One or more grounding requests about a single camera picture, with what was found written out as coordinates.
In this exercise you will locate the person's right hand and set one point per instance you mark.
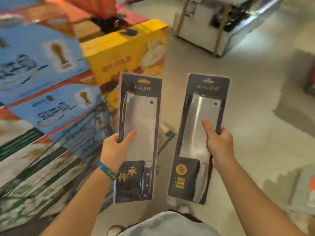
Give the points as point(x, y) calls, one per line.
point(221, 149)

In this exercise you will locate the person's left hand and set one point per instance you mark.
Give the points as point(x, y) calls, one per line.
point(113, 154)

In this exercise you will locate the packaged cleaver steel handle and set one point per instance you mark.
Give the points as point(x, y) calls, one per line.
point(194, 108)

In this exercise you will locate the person's left forearm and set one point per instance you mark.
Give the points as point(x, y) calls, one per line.
point(81, 208)

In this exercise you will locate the person's right forearm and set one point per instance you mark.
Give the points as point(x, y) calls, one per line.
point(251, 206)

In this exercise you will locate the blue wristband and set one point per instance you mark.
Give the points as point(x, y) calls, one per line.
point(105, 170)

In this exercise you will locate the white right shoe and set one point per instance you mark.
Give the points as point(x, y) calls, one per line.
point(182, 208)

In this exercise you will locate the white shoe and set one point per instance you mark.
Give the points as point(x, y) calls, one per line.
point(182, 208)
point(114, 231)

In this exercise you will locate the black shorts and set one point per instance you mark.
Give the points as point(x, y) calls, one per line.
point(189, 217)

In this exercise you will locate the white left shoe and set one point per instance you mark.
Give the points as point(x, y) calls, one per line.
point(114, 231)

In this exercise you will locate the stack of dark green cartons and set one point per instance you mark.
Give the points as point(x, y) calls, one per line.
point(24, 164)

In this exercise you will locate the white shirt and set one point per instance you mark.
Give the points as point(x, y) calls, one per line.
point(167, 226)

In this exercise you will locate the white display table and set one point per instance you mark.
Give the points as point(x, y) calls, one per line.
point(201, 31)

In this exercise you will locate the stack of light blue cartons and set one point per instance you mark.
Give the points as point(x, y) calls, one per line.
point(37, 58)

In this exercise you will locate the red carton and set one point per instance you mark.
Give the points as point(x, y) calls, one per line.
point(93, 7)

